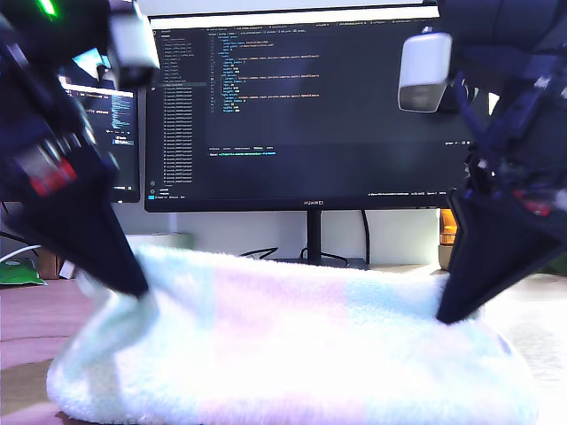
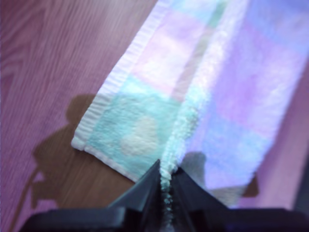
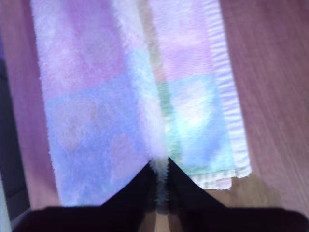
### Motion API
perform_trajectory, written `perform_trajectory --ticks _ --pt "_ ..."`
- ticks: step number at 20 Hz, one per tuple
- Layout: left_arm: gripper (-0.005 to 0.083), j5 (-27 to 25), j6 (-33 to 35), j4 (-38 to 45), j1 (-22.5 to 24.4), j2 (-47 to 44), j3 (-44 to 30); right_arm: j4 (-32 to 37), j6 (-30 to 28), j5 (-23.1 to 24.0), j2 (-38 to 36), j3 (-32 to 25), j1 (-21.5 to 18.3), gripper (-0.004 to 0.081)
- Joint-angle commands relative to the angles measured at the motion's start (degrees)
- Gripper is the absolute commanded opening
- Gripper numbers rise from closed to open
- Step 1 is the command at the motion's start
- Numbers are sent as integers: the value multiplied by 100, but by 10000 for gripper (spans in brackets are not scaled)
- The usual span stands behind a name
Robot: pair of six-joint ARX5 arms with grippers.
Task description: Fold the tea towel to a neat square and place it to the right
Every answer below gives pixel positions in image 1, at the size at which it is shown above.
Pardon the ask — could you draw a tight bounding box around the pastel striped tea towel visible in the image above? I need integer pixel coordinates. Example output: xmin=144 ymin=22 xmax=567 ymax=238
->
xmin=46 ymin=245 xmax=540 ymax=425

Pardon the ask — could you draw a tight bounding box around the brown cardboard box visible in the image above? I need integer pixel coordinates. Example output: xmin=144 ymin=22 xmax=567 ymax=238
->
xmin=34 ymin=247 xmax=66 ymax=281

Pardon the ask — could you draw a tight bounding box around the amber glass lamp grey base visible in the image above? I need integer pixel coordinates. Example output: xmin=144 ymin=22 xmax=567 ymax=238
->
xmin=438 ymin=208 xmax=458 ymax=271

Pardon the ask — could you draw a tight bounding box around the black monitor with terminal windows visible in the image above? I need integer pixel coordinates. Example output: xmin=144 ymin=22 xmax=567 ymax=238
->
xmin=59 ymin=43 xmax=141 ymax=205

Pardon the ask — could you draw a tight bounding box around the green foil packet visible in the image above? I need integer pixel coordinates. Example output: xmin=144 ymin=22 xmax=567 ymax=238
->
xmin=0 ymin=259 xmax=48 ymax=287

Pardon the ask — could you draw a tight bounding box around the long white cardboard box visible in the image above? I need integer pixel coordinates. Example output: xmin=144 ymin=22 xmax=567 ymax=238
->
xmin=128 ymin=232 xmax=195 ymax=251

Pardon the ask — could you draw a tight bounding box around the black Huawei monitor on stand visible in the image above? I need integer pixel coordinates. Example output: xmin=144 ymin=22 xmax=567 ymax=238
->
xmin=144 ymin=3 xmax=478 ymax=271

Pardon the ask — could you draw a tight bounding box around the thin black desk cable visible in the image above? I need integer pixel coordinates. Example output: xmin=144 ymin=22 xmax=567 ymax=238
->
xmin=0 ymin=201 xmax=43 ymax=249

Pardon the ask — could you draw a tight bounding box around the white cable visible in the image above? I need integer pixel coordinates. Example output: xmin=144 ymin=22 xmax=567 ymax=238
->
xmin=0 ymin=245 xmax=43 ymax=266

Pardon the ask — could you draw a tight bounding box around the black monitor power cable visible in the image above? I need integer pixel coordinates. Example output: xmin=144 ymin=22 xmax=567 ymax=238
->
xmin=361 ymin=211 xmax=372 ymax=267

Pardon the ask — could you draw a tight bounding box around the dark camera cable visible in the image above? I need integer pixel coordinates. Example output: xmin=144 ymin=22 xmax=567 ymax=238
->
xmin=455 ymin=73 xmax=493 ymax=147

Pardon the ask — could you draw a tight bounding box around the thin black looped cable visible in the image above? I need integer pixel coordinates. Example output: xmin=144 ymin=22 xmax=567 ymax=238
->
xmin=300 ymin=247 xmax=351 ymax=269

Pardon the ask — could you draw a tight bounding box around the black USB cable with plug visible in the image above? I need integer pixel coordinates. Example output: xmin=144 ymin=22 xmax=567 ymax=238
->
xmin=238 ymin=246 xmax=279 ymax=260

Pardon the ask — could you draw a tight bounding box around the arm white camera box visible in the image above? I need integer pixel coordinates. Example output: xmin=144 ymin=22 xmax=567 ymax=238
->
xmin=105 ymin=0 xmax=161 ymax=88
xmin=397 ymin=26 xmax=454 ymax=114

